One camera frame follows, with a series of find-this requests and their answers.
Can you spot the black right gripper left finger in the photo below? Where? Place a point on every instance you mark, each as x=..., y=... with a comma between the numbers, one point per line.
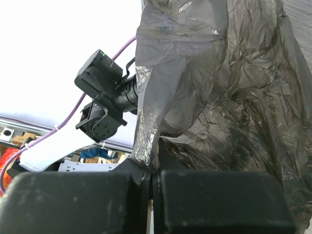
x=114, y=202

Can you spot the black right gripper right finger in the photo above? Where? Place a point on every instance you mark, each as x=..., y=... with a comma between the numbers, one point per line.
x=203, y=202

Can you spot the black plastic trash bag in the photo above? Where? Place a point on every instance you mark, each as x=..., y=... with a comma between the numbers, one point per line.
x=225, y=84

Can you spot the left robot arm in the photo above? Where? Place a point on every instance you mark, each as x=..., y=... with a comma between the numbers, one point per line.
x=112, y=93

